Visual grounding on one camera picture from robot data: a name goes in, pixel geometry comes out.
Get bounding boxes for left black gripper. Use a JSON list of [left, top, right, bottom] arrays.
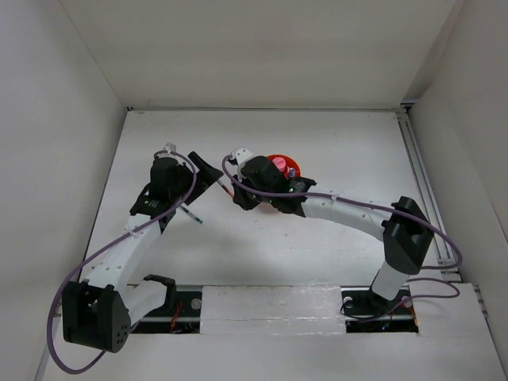
[[170, 152, 221, 204]]

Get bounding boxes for orange capped red pen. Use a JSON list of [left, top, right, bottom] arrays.
[[217, 179, 234, 198]]

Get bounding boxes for pink capped glue bottle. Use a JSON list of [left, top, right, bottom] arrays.
[[272, 156, 287, 173]]

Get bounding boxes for green pen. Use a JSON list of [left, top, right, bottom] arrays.
[[179, 206, 203, 225]]

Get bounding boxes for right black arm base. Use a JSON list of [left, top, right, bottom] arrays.
[[340, 286, 419, 333]]

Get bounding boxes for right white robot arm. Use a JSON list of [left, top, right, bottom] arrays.
[[224, 147, 434, 313]]

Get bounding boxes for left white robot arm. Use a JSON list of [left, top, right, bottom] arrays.
[[62, 152, 223, 353]]

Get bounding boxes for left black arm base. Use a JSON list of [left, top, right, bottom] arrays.
[[125, 275, 203, 334]]

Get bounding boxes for orange round divided container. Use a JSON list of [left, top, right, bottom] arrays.
[[267, 154, 301, 179]]

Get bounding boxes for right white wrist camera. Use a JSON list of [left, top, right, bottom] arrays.
[[228, 147, 254, 177]]

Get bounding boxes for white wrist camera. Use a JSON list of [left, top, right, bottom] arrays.
[[228, 147, 254, 177], [163, 143, 176, 155]]

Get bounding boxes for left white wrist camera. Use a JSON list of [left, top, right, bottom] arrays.
[[163, 143, 176, 155]]

